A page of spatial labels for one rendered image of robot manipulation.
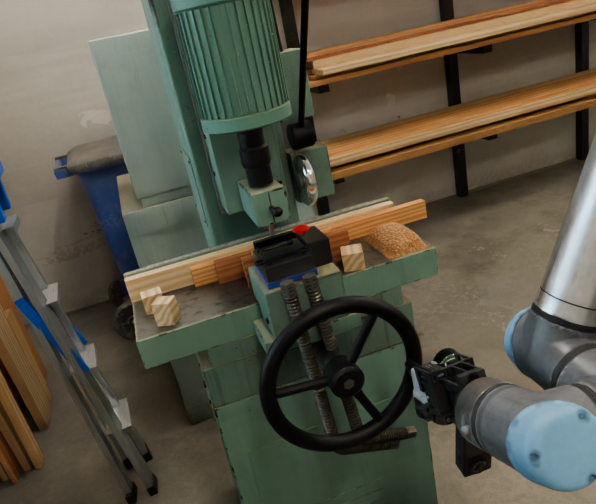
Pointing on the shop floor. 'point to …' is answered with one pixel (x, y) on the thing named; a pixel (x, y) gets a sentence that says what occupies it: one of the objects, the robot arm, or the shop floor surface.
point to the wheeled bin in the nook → (106, 213)
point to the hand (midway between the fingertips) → (422, 392)
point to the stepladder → (52, 323)
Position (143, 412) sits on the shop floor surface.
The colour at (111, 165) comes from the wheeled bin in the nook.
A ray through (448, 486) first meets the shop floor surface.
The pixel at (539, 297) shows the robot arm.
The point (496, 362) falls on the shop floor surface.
